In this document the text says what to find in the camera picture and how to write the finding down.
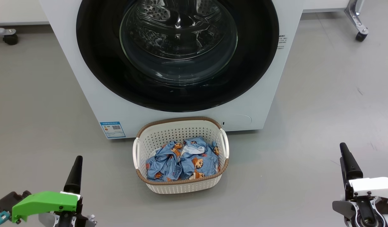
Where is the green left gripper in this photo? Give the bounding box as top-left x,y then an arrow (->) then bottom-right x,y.
12,155 -> 87,227

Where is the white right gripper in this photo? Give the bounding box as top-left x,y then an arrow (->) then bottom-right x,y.
332,143 -> 388,227

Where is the blue bear-print garment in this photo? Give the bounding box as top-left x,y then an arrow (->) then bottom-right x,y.
146,141 -> 183,182
178,137 -> 220,181

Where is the grey washing machine door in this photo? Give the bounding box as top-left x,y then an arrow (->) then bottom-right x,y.
76,0 -> 279,113

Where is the white front-load washing machine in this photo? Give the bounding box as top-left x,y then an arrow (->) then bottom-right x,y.
39,0 -> 305,139

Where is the blue energy label sticker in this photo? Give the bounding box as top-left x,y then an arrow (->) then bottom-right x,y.
100,121 -> 126,139

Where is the white perforated laundry basket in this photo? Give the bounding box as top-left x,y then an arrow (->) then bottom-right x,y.
132,117 -> 230,194

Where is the round white filter cover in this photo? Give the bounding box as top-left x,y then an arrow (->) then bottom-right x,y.
224,114 -> 253,130

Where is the white partition panel on casters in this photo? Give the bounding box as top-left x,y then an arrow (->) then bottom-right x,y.
0,0 -> 50,45
303,0 -> 369,42

